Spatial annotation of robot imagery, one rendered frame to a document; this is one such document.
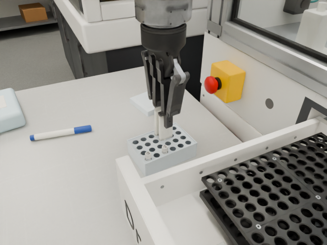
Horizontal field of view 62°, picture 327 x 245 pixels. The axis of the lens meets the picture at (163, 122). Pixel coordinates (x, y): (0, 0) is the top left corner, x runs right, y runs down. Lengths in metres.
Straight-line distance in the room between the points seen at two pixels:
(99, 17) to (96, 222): 0.67
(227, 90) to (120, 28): 0.51
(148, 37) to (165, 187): 0.23
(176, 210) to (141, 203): 0.12
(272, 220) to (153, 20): 0.31
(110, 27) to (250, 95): 0.55
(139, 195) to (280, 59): 0.37
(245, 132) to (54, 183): 0.43
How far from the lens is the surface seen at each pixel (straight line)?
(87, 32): 0.97
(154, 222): 0.29
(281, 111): 0.57
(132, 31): 1.01
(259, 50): 0.59
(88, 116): 0.73
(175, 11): 0.42
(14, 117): 0.74
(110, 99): 0.79
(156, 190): 0.38
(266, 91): 0.58
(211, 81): 0.60
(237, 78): 0.61
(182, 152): 0.56
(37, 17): 3.99
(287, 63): 0.54
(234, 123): 0.69
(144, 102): 0.73
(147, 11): 0.42
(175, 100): 0.48
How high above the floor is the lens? 1.17
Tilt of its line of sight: 37 degrees down
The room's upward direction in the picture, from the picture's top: straight up
